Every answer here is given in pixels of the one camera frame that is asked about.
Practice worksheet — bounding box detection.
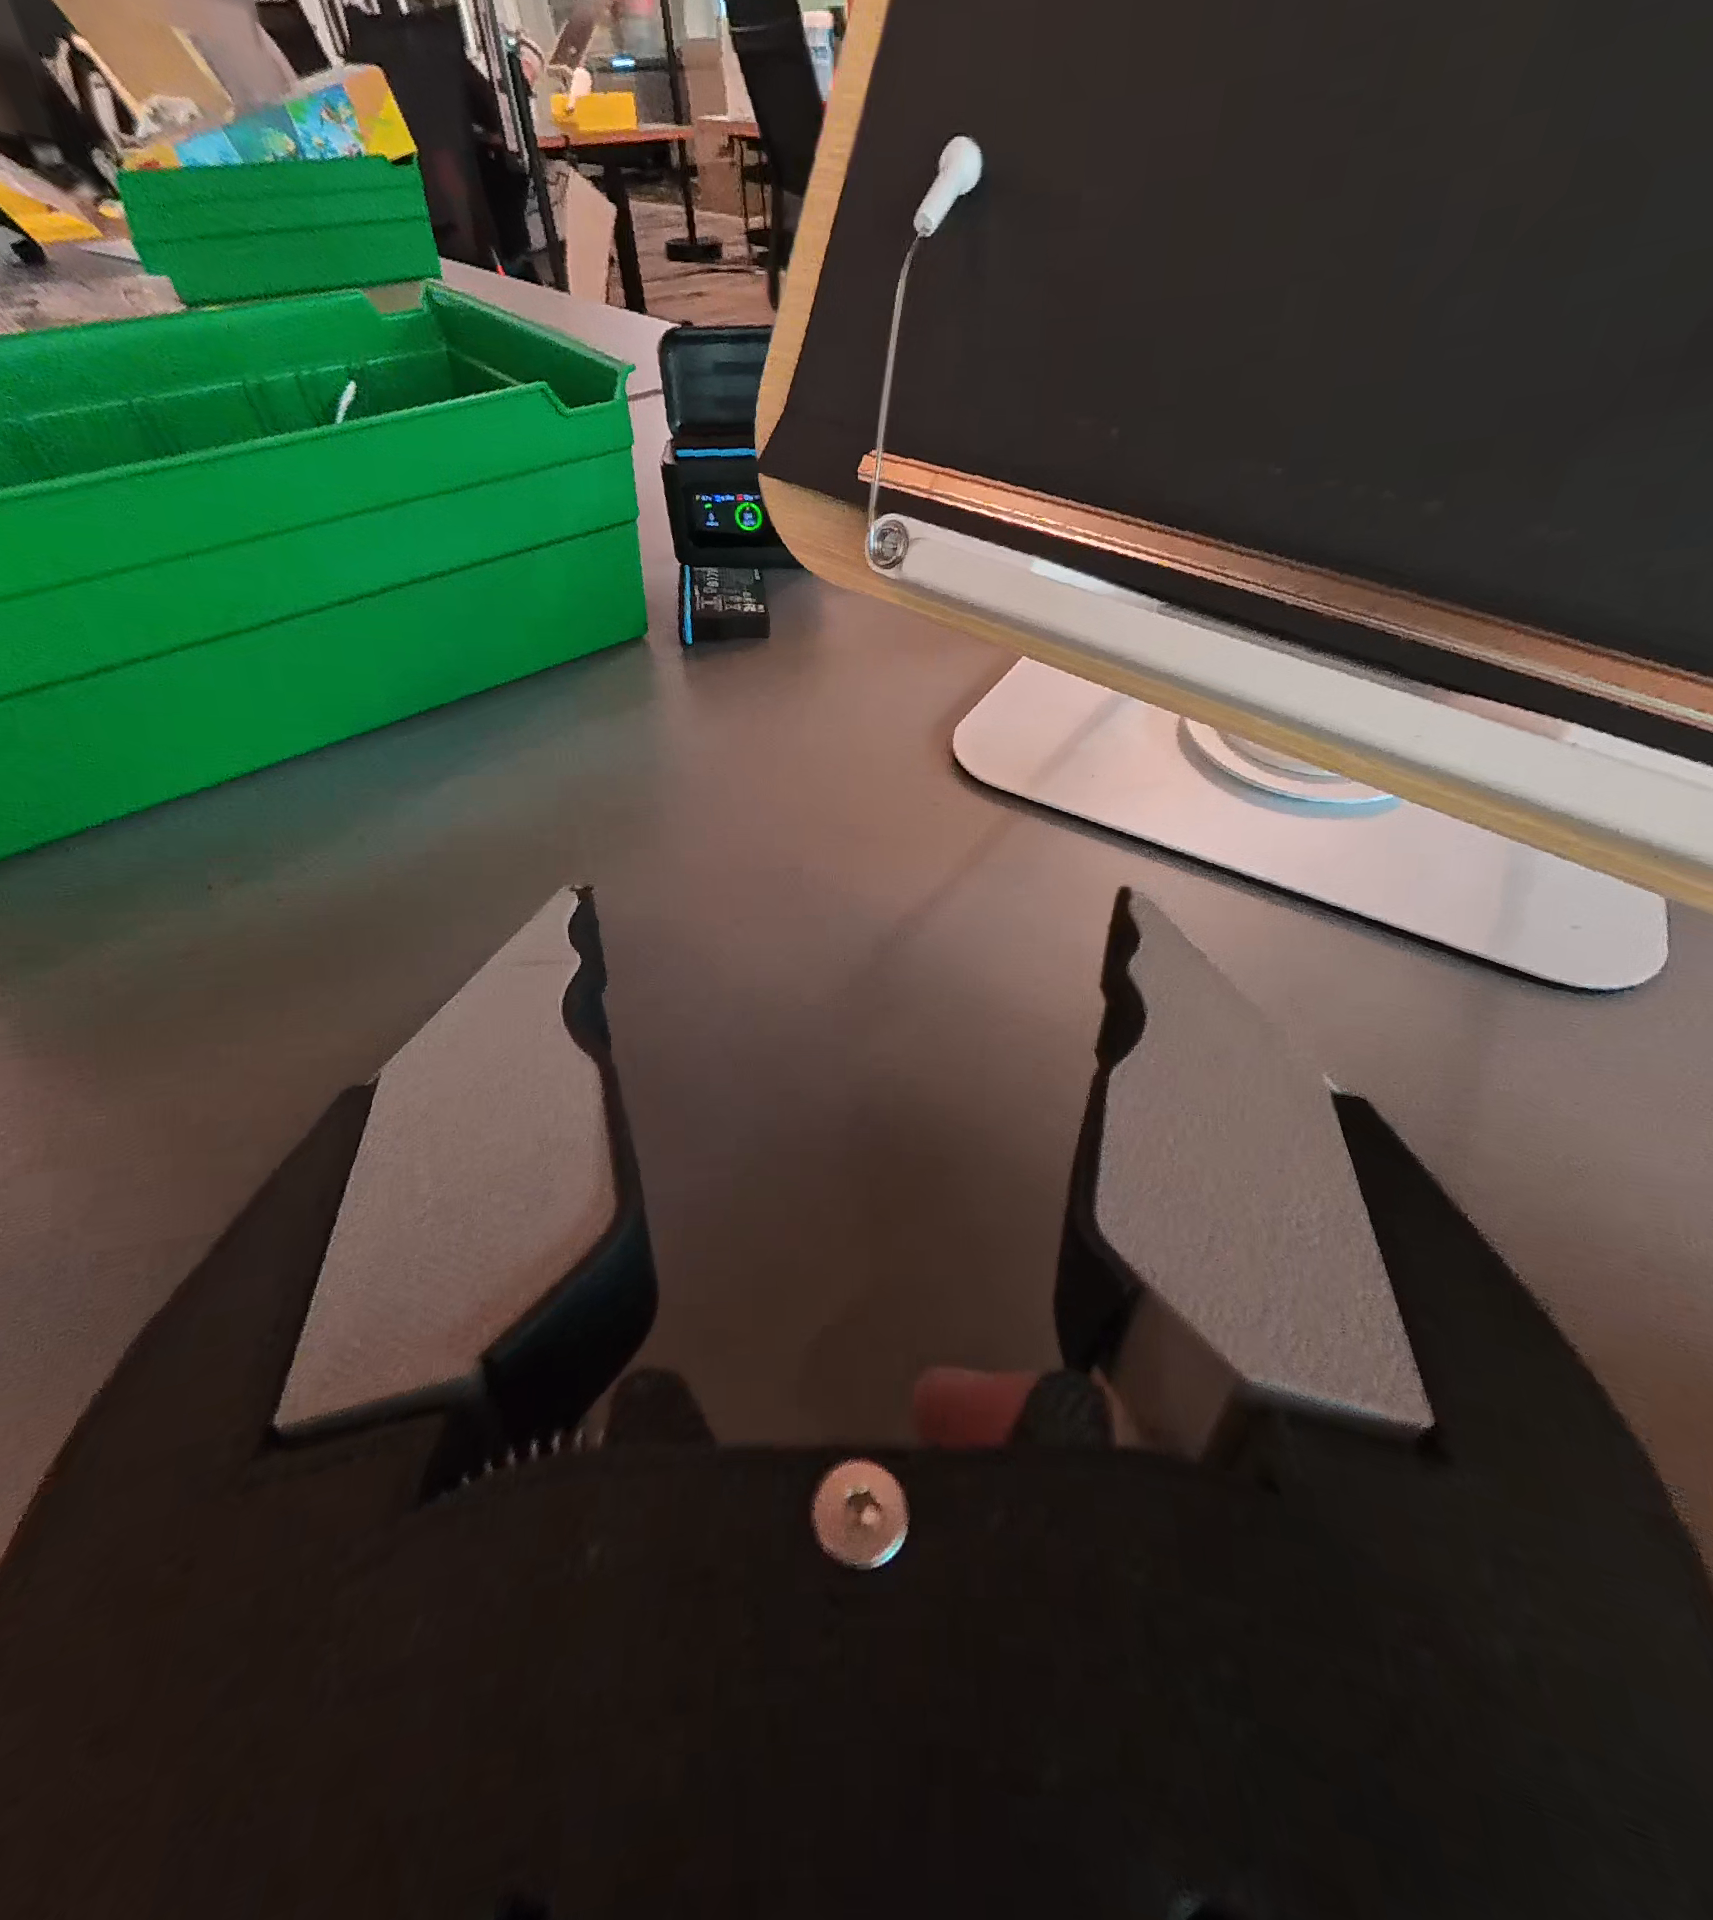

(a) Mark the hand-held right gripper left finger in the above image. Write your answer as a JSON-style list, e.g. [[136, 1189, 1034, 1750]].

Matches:
[[270, 884, 661, 1442]]

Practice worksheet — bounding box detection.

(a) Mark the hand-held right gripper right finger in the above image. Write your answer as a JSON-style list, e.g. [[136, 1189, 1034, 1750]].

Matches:
[[1053, 884, 1439, 1458]]

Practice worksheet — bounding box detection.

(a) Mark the black battery blue edge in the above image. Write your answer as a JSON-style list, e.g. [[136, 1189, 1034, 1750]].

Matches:
[[677, 562, 777, 650]]

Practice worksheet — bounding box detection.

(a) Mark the black charger with display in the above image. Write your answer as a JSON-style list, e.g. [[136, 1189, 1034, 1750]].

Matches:
[[658, 322, 805, 573]]

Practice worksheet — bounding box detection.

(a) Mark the wooden book stand white base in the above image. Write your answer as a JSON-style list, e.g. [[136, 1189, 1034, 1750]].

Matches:
[[755, 0, 1713, 996]]

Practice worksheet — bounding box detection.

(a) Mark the small green plastic bin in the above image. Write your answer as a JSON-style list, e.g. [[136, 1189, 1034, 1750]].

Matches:
[[117, 150, 443, 311]]

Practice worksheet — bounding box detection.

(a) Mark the colourful printed box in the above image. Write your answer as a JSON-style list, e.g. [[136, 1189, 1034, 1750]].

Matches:
[[119, 65, 417, 172]]

